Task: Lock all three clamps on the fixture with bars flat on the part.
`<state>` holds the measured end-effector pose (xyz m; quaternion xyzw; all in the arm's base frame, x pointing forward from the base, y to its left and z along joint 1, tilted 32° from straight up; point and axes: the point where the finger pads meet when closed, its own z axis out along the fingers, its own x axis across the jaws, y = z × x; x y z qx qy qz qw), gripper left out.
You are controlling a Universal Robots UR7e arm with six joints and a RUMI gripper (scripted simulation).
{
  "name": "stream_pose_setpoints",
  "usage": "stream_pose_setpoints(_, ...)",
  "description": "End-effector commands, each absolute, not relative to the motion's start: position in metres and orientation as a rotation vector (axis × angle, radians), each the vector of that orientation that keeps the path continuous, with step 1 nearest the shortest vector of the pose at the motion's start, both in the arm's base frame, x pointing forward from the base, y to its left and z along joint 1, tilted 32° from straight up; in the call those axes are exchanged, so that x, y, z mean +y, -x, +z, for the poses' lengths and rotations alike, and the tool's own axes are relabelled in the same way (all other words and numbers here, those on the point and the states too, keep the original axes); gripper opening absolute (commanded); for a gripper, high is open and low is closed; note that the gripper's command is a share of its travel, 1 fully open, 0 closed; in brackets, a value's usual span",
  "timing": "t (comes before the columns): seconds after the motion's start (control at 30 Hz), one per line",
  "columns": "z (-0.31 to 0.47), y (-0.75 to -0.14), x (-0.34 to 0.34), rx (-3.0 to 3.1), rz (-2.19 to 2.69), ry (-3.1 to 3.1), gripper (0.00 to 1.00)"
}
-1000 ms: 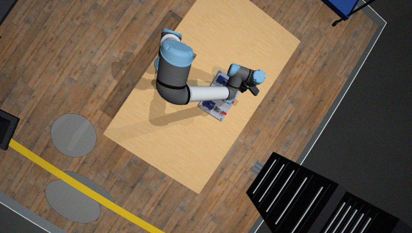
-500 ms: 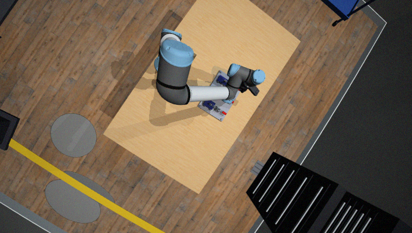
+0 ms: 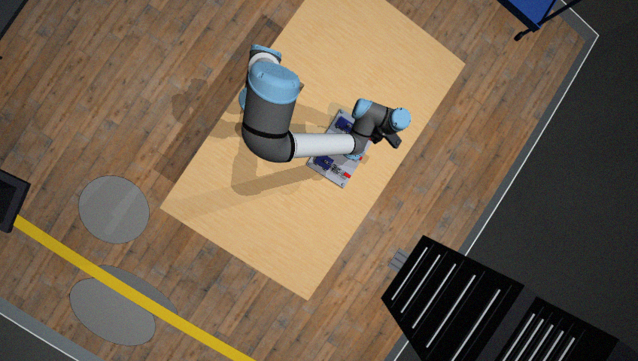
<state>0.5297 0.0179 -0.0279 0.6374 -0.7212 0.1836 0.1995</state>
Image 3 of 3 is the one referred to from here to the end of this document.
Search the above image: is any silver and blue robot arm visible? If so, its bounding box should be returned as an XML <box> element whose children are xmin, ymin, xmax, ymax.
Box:
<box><xmin>238</xmin><ymin>44</ymin><xmax>412</xmax><ymax>163</ymax></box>

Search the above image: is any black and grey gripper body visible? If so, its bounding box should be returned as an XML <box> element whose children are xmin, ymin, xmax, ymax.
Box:
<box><xmin>370</xmin><ymin>126</ymin><xmax>386</xmax><ymax>142</ymax></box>

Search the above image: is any grey toggle clamp with red handle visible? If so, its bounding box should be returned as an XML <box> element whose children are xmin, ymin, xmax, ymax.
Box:
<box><xmin>324</xmin><ymin>160</ymin><xmax>351</xmax><ymax>178</ymax></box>

